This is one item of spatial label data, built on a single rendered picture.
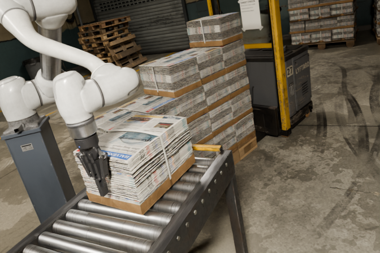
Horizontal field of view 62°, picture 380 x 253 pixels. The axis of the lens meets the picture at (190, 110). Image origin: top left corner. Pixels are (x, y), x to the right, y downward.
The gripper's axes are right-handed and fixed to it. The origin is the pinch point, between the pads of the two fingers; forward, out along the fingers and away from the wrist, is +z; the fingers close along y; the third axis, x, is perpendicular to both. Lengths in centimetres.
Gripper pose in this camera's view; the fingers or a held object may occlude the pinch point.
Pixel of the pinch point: (102, 186)
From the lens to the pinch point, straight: 119.5
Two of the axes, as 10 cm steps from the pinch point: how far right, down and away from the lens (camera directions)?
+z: 1.9, 9.2, 3.4
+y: -8.8, 0.1, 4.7
